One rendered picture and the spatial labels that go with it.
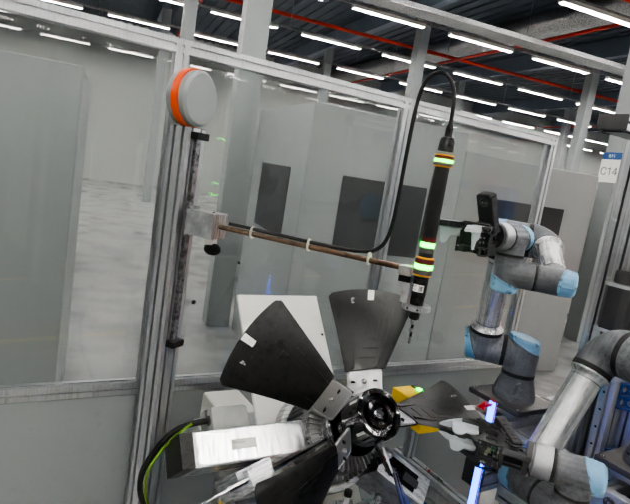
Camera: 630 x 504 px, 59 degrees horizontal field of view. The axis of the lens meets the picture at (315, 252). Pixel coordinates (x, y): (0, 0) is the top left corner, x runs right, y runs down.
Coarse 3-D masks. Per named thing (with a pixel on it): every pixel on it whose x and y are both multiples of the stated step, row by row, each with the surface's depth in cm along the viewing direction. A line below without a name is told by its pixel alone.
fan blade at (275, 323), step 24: (264, 312) 126; (288, 312) 127; (264, 336) 125; (288, 336) 126; (264, 360) 125; (288, 360) 125; (312, 360) 126; (240, 384) 124; (264, 384) 125; (288, 384) 126; (312, 384) 127
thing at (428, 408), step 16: (448, 384) 154; (416, 400) 144; (432, 400) 145; (448, 400) 147; (464, 400) 149; (416, 416) 135; (432, 416) 137; (448, 416) 139; (464, 416) 142; (480, 416) 145
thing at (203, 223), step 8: (192, 208) 155; (192, 216) 152; (200, 216) 151; (208, 216) 150; (216, 216) 150; (224, 216) 154; (184, 224) 155; (192, 224) 152; (200, 224) 151; (208, 224) 150; (216, 224) 151; (224, 224) 155; (184, 232) 154; (192, 232) 152; (200, 232) 151; (208, 232) 150; (216, 232) 152; (224, 232) 156
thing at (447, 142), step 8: (448, 128) 124; (448, 136) 125; (440, 144) 125; (448, 144) 124; (416, 280) 129; (424, 280) 129; (416, 288) 129; (424, 288) 129; (416, 296) 130; (424, 296) 130; (416, 304) 130
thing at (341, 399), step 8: (336, 384) 128; (328, 392) 128; (336, 392) 128; (344, 392) 128; (320, 400) 129; (328, 400) 129; (336, 400) 129; (344, 400) 129; (312, 408) 129; (320, 408) 129; (328, 408) 129; (336, 408) 129; (328, 416) 130
